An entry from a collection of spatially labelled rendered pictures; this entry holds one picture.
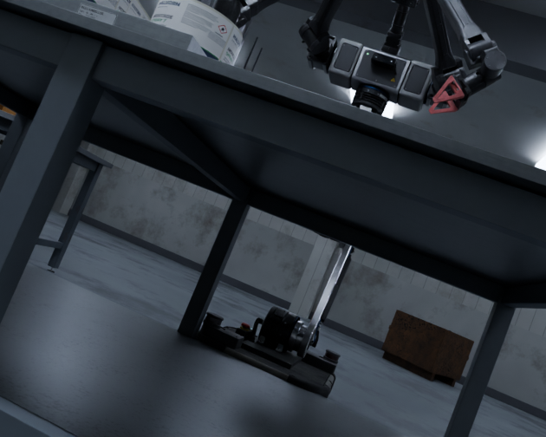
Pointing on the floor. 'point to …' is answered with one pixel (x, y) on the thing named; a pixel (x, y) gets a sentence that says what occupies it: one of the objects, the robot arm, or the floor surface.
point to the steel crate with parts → (426, 348)
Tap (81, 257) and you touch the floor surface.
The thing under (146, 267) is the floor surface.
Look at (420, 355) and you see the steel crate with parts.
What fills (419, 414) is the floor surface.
